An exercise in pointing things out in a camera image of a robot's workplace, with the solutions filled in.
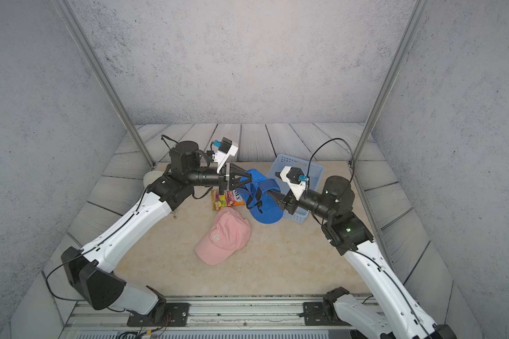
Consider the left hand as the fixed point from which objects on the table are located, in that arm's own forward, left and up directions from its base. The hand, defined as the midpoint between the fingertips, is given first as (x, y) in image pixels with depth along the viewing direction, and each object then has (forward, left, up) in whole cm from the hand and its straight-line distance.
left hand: (254, 180), depth 61 cm
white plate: (+24, +46, -24) cm, 57 cm away
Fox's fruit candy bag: (+21, +12, -37) cm, 44 cm away
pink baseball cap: (0, +11, -32) cm, 34 cm away
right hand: (0, -6, 0) cm, 6 cm away
